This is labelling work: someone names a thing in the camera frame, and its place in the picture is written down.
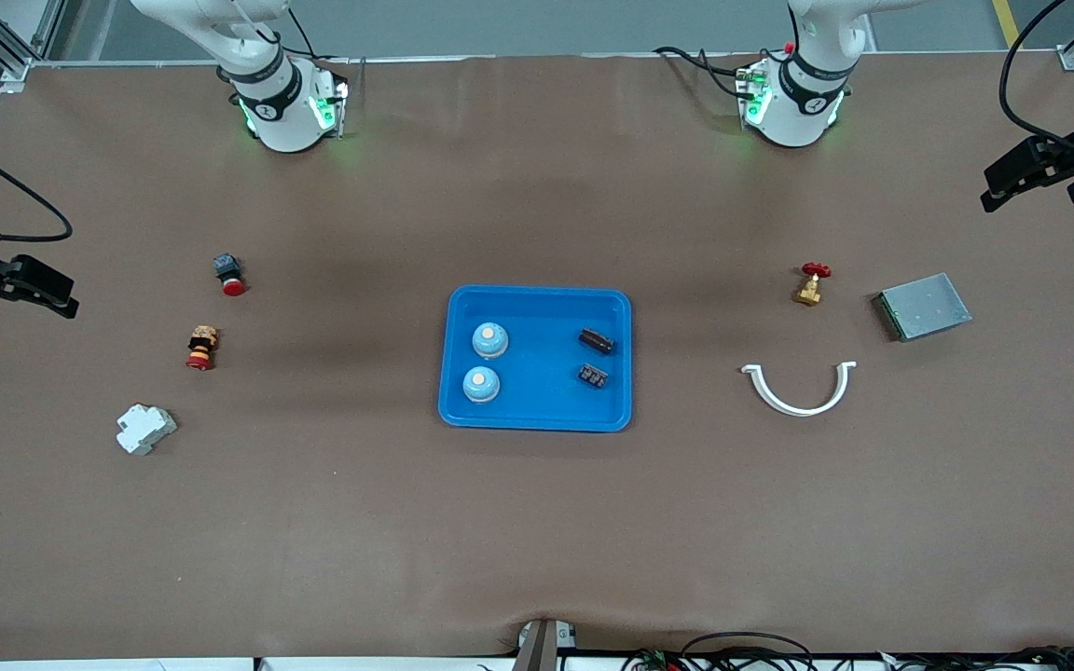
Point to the white circuit breaker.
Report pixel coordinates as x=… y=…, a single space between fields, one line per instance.
x=144 y=429

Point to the metal table edge clamp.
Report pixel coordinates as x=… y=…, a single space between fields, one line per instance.
x=537 y=645

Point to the black small connector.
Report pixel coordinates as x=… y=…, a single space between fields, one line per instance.
x=593 y=377

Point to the grey metal box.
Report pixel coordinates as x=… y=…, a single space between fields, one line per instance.
x=924 y=308

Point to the red yellow black button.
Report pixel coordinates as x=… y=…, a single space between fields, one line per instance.
x=201 y=349

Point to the red emergency push button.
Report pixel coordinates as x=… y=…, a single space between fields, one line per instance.
x=233 y=285

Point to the white curved bracket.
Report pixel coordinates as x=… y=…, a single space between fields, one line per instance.
x=803 y=410

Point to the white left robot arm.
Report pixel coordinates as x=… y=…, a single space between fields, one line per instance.
x=798 y=102

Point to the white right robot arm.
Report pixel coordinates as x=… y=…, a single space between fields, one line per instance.
x=281 y=112

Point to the blue plastic tray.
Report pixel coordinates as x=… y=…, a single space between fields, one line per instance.
x=546 y=405

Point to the blue call bell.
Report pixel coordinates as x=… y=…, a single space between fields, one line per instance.
x=481 y=384
x=490 y=340

